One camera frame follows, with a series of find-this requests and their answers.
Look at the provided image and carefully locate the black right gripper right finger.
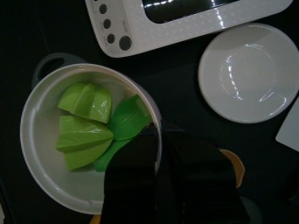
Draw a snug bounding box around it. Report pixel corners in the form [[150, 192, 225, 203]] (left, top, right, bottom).
[[155, 121, 250, 224]]

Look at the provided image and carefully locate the white microwave oven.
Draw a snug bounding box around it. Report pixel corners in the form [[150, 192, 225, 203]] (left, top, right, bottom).
[[84, 0, 295, 59]]

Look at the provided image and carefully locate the white round plate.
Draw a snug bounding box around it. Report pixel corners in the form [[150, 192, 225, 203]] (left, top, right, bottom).
[[198, 23, 299, 124]]

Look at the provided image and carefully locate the grey pot with white interior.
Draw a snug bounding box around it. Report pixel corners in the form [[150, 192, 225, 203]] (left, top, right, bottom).
[[19, 52, 164, 216]]

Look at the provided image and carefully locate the orange round toy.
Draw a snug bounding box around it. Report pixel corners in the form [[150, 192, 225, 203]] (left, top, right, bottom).
[[219, 148, 247, 189]]

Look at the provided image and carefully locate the dark green toy leaf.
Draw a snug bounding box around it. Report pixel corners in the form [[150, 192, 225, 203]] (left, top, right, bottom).
[[92, 94, 154, 172]]

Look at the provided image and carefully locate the light green toy cabbage piece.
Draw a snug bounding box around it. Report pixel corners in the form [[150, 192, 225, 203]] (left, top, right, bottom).
[[55, 115, 115, 172], [58, 81, 114, 124]]

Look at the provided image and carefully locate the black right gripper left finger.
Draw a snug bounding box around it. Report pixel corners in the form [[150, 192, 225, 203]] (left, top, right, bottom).
[[100, 125, 160, 224]]

